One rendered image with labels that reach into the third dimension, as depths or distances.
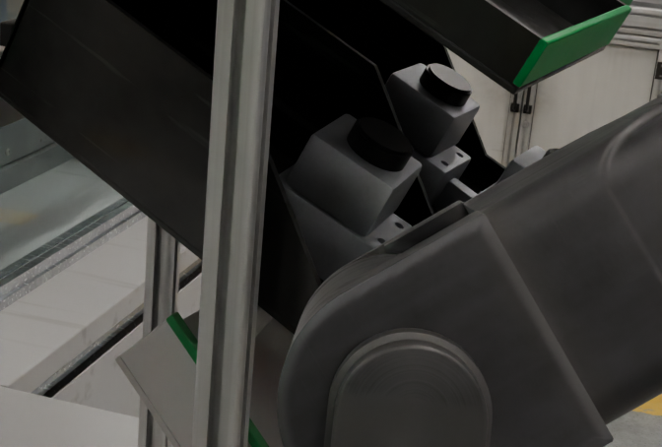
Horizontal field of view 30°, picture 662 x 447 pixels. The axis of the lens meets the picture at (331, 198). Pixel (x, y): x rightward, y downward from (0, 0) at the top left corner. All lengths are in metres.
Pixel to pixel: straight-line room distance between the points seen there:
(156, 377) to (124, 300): 0.94
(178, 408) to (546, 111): 3.86
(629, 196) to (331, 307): 0.07
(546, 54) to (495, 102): 3.94
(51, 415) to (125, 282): 0.36
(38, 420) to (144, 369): 0.65
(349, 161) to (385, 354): 0.30
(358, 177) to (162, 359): 0.13
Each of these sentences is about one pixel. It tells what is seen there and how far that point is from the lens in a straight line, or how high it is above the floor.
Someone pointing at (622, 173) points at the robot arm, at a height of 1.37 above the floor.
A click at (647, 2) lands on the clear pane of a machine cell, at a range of 4.33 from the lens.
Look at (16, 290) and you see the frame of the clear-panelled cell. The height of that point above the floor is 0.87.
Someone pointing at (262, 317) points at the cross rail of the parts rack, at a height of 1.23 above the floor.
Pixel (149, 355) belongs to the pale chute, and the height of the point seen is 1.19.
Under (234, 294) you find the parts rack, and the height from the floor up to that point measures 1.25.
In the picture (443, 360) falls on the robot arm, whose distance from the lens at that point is 0.26.
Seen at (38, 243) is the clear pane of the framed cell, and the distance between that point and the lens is 1.56.
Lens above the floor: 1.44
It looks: 17 degrees down
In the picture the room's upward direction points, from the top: 5 degrees clockwise
